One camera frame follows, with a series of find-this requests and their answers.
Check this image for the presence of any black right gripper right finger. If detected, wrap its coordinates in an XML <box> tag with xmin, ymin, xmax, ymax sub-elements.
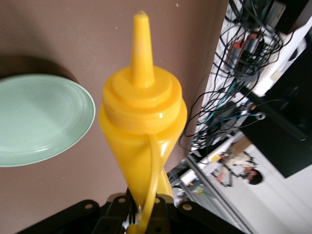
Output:
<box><xmin>150</xmin><ymin>194</ymin><xmax>247</xmax><ymax>234</ymax></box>

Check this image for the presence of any pale green plate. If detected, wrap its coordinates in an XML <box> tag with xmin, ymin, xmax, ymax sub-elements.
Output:
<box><xmin>0</xmin><ymin>74</ymin><xmax>96</xmax><ymax>168</ymax></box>

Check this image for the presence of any yellow mustard squeeze bottle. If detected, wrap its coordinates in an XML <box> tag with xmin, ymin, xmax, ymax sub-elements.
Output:
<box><xmin>98</xmin><ymin>9</ymin><xmax>188</xmax><ymax>234</ymax></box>

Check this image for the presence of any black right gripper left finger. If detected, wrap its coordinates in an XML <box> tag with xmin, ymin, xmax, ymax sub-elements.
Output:
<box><xmin>20</xmin><ymin>192</ymin><xmax>135</xmax><ymax>234</ymax></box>

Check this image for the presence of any long aluminium rail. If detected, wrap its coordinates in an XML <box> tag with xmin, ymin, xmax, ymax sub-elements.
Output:
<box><xmin>168</xmin><ymin>156</ymin><xmax>247</xmax><ymax>234</ymax></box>

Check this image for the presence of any long black cable loop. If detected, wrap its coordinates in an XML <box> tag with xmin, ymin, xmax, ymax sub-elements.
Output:
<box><xmin>179</xmin><ymin>78</ymin><xmax>220</xmax><ymax>153</ymax></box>

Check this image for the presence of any orange and grey device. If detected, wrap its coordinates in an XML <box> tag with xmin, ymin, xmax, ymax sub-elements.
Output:
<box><xmin>231</xmin><ymin>34</ymin><xmax>260</xmax><ymax>58</ymax></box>

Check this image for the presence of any person with black hair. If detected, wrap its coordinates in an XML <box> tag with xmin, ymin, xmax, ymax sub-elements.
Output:
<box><xmin>213</xmin><ymin>146</ymin><xmax>265</xmax><ymax>188</ymax></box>

